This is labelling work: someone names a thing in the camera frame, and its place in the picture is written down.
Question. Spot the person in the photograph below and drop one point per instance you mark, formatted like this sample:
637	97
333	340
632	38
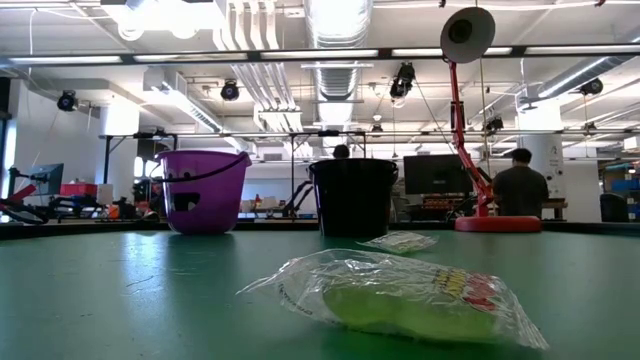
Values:
341	151
156	197
520	187

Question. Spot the clear green-yellow candy packet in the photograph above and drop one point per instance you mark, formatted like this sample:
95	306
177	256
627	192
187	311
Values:
400	305

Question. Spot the green table mat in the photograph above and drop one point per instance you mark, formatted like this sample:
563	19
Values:
125	300

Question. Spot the black office chair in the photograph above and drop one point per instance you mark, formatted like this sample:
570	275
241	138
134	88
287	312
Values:
614	209

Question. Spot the black monitor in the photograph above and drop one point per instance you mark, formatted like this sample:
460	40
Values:
435	175

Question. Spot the wooden background desk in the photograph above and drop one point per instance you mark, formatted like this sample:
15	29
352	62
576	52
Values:
557	204

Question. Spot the black plastic bucket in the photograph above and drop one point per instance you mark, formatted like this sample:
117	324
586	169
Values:
350	195

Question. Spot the red desk lamp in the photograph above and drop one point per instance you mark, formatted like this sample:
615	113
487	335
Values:
495	223

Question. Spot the silver ventilation duct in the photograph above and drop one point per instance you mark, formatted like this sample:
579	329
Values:
337	80

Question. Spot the monitor on arm mount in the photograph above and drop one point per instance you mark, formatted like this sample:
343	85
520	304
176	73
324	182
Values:
47	179

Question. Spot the purple plastic bucket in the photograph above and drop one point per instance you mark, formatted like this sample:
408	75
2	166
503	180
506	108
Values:
210	210

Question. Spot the clear green candy packet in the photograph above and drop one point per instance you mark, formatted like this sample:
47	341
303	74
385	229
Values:
400	241

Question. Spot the black background robot arm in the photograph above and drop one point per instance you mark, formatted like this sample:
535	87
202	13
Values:
297	197

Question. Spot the black ceiling spotlight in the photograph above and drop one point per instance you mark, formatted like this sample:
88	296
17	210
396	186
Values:
402	82
592	87
66	101
230	91

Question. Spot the red storage bin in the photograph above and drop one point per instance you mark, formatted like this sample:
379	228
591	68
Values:
77	190

